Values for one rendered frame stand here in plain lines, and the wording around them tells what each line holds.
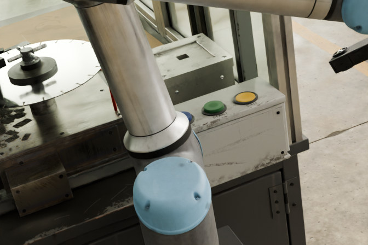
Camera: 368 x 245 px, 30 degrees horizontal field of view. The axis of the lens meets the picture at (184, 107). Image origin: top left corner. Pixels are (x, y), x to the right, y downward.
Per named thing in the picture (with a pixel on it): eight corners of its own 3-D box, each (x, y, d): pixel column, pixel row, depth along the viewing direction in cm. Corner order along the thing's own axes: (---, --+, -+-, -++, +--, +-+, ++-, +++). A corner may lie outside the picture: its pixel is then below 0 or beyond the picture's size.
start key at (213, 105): (219, 106, 139) (218, 98, 138) (228, 114, 136) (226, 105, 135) (201, 112, 138) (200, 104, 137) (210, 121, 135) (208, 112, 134)
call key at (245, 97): (251, 98, 141) (249, 89, 140) (259, 106, 138) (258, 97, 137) (233, 104, 140) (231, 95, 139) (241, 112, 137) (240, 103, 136)
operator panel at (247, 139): (267, 135, 153) (260, 75, 146) (292, 157, 144) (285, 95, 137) (151, 177, 146) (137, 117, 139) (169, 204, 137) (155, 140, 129)
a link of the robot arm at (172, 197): (147, 278, 105) (129, 208, 98) (144, 223, 116) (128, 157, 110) (224, 263, 105) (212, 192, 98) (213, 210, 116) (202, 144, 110)
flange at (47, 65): (30, 58, 161) (27, 48, 160) (67, 62, 156) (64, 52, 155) (-2, 80, 153) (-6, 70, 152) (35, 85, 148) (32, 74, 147)
